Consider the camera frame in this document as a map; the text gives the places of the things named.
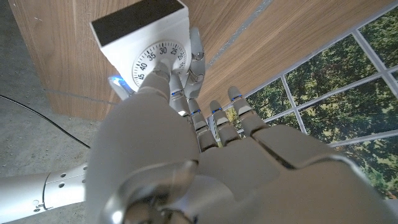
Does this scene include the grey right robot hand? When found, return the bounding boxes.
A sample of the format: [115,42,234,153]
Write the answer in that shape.
[108,27,206,101]

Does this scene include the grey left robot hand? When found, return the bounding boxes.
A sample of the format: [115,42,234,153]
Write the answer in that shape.
[85,58,398,224]

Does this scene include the white kitchen timer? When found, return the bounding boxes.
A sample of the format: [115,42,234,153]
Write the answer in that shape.
[90,0,192,93]

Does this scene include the printed window backdrop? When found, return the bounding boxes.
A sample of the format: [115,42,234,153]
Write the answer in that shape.
[214,2,398,200]

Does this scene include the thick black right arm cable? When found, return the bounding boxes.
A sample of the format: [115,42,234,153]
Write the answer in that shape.
[0,94,91,149]

